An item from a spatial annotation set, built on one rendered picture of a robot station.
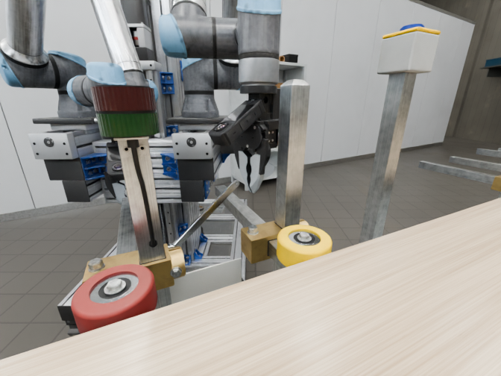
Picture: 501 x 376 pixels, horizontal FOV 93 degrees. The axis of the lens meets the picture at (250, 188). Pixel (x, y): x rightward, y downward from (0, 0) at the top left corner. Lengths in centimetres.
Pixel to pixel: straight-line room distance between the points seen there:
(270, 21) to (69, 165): 89
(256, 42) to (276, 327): 41
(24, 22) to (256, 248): 91
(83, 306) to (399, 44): 62
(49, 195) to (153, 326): 297
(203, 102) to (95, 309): 82
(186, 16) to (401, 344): 59
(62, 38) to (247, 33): 268
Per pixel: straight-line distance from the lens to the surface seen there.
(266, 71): 46
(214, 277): 50
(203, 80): 100
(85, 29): 307
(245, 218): 53
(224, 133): 40
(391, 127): 60
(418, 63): 59
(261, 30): 47
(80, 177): 111
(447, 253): 43
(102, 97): 28
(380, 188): 62
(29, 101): 306
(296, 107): 41
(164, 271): 41
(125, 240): 50
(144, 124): 28
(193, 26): 56
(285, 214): 45
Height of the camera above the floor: 110
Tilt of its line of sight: 20 degrees down
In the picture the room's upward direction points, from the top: straight up
